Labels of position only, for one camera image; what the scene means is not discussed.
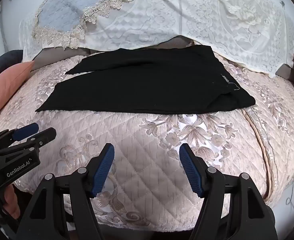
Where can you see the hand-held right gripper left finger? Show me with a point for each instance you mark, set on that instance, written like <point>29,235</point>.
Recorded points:
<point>104,165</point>

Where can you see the blue-grey pillow with lace trim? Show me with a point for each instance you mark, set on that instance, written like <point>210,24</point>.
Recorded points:
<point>61,12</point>

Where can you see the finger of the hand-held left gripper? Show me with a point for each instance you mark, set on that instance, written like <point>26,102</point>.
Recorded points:
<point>25,131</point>
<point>43,136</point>

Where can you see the pink quilted floral bedspread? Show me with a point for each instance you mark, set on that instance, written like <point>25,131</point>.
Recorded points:
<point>147,155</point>

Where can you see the black pants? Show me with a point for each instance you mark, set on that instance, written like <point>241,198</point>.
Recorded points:
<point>147,80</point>

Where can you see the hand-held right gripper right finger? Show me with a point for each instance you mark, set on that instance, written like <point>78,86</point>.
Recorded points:
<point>190,167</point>

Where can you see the person's left hand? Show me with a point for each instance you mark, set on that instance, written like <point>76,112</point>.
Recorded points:
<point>9,196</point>

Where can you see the white lace cover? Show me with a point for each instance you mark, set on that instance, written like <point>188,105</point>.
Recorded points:
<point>187,17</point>

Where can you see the navy blue cushion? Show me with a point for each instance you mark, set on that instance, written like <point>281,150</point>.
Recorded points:
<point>1,60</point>

